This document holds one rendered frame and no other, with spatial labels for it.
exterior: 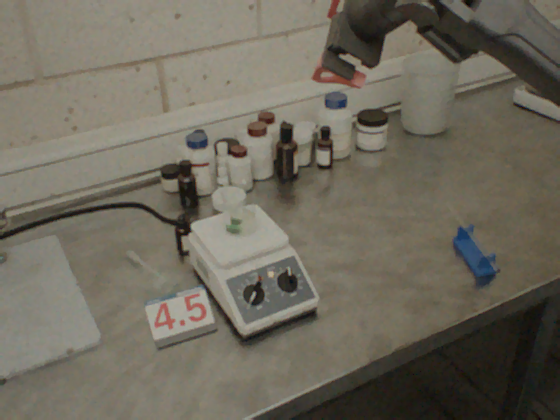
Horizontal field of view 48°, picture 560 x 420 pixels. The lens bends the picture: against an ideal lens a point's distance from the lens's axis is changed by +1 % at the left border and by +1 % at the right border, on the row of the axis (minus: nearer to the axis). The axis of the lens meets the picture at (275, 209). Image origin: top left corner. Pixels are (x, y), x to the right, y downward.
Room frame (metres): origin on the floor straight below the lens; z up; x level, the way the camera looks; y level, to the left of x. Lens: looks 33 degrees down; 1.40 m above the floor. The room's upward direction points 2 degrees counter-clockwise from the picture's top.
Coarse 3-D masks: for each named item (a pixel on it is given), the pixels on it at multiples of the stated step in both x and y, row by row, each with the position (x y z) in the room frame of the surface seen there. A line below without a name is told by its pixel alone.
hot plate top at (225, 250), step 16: (256, 208) 0.86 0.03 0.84; (192, 224) 0.82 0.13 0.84; (208, 224) 0.82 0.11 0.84; (256, 224) 0.81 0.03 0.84; (272, 224) 0.81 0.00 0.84; (208, 240) 0.78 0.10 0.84; (224, 240) 0.77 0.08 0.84; (240, 240) 0.77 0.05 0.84; (256, 240) 0.77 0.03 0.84; (272, 240) 0.77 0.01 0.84; (288, 240) 0.77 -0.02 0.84; (224, 256) 0.73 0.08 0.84; (240, 256) 0.73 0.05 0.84
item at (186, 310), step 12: (168, 300) 0.70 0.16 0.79; (180, 300) 0.70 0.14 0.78; (192, 300) 0.71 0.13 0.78; (204, 300) 0.71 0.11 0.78; (156, 312) 0.68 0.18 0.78; (168, 312) 0.69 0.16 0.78; (180, 312) 0.69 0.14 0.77; (192, 312) 0.69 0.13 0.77; (204, 312) 0.70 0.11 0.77; (156, 324) 0.67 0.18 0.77; (168, 324) 0.67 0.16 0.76; (180, 324) 0.68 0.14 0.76; (192, 324) 0.68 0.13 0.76
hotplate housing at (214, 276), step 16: (192, 240) 0.81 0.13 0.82; (192, 256) 0.81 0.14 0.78; (208, 256) 0.76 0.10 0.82; (256, 256) 0.76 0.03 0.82; (272, 256) 0.76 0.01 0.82; (288, 256) 0.76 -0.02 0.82; (208, 272) 0.75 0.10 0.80; (224, 272) 0.72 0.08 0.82; (240, 272) 0.72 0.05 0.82; (304, 272) 0.74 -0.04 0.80; (208, 288) 0.76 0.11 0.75; (224, 288) 0.70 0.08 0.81; (224, 304) 0.70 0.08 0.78; (304, 304) 0.70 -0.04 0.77; (240, 320) 0.66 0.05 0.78; (272, 320) 0.67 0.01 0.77; (288, 320) 0.68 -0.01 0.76
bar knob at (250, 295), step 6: (258, 282) 0.70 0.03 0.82; (246, 288) 0.70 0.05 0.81; (252, 288) 0.70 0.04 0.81; (258, 288) 0.69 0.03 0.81; (246, 294) 0.69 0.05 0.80; (252, 294) 0.68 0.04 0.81; (258, 294) 0.69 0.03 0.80; (264, 294) 0.69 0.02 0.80; (246, 300) 0.68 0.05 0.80; (252, 300) 0.67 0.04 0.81; (258, 300) 0.68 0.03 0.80
